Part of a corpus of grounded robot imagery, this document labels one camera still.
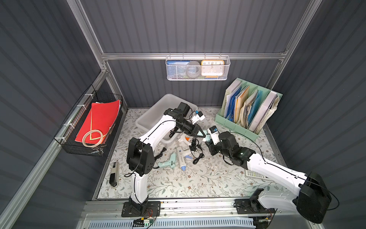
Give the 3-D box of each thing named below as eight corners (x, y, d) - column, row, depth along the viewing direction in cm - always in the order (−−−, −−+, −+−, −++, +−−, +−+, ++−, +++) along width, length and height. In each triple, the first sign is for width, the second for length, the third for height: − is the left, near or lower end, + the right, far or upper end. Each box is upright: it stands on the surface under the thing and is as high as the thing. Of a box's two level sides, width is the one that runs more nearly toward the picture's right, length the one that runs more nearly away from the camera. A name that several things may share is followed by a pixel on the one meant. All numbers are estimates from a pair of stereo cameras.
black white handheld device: (111, 188, 82) (108, 186, 78) (114, 165, 91) (111, 162, 87) (118, 187, 82) (115, 185, 79) (120, 164, 91) (117, 161, 88)
